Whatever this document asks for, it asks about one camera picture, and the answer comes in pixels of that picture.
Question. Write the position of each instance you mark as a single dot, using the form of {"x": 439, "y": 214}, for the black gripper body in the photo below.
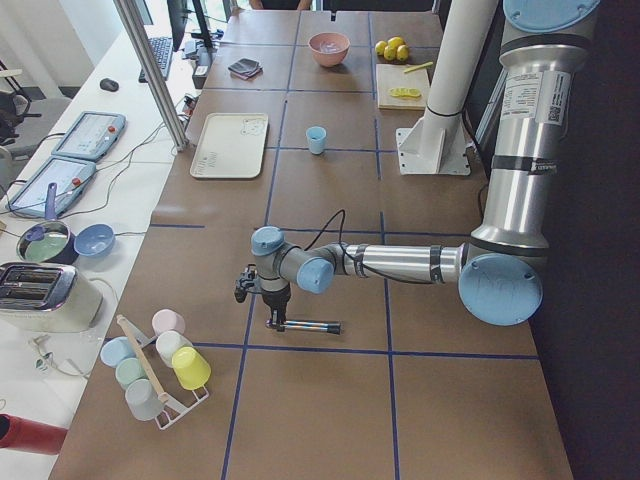
{"x": 276, "y": 298}

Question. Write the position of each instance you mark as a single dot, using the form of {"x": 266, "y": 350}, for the steel muddler with black tip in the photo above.
{"x": 309, "y": 326}

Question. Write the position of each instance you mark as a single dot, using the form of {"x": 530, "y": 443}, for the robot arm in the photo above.
{"x": 498, "y": 270}

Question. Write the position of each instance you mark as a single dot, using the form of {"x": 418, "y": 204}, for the pink bowl of ice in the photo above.
{"x": 329, "y": 49}

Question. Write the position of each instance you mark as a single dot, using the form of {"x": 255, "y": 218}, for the yellow cup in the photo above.
{"x": 191, "y": 368}

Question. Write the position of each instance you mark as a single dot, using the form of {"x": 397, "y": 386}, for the pink cup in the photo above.
{"x": 166, "y": 320}

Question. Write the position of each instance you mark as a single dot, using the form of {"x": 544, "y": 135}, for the white cup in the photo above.
{"x": 168, "y": 343}

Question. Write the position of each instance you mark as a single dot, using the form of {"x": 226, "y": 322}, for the light blue plastic cup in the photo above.
{"x": 316, "y": 139}

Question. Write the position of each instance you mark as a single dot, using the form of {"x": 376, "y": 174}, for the white cup rack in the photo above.
{"x": 174, "y": 408}

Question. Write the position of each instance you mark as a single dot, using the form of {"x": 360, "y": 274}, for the green cup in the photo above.
{"x": 128, "y": 371}

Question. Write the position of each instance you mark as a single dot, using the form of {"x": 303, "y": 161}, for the grey cup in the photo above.
{"x": 142, "y": 400}

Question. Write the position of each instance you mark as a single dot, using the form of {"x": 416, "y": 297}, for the blue cup on rack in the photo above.
{"x": 116, "y": 350}

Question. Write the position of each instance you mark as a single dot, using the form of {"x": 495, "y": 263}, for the yellow lemons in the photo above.
{"x": 393, "y": 49}

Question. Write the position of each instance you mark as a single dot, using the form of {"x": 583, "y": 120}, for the lemon slices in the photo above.
{"x": 405, "y": 92}

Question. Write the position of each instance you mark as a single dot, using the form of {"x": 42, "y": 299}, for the grey folded cloth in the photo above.
{"x": 245, "y": 68}

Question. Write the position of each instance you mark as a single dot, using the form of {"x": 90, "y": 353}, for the yellow knife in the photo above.
{"x": 413, "y": 68}

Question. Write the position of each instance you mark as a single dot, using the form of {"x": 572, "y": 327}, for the cream bear tray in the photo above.
{"x": 231, "y": 146}

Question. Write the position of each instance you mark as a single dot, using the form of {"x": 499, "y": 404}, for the black keyboard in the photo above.
{"x": 162, "y": 49}

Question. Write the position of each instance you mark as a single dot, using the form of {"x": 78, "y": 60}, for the blue bowl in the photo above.
{"x": 95, "y": 241}

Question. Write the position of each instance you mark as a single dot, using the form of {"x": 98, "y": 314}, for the cream toaster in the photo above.
{"x": 52, "y": 298}

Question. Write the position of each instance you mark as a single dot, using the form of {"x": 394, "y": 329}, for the blue saucepan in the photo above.
{"x": 50, "y": 241}

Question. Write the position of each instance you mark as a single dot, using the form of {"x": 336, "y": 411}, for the black computer mouse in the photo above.
{"x": 109, "y": 85}

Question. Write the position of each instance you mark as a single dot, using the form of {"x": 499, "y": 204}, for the near teach pendant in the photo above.
{"x": 70, "y": 175}

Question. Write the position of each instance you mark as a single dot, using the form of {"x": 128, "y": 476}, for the teach pendant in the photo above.
{"x": 91, "y": 136}
{"x": 70, "y": 175}

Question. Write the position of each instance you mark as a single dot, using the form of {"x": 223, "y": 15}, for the far teach pendant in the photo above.
{"x": 91, "y": 136}

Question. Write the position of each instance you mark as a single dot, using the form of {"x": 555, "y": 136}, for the red cylinder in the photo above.
{"x": 31, "y": 436}

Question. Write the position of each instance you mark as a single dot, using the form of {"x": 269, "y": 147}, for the white camera pole mount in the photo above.
{"x": 435, "y": 145}

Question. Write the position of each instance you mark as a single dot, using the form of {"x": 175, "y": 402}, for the aluminium frame post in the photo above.
{"x": 132, "y": 22}

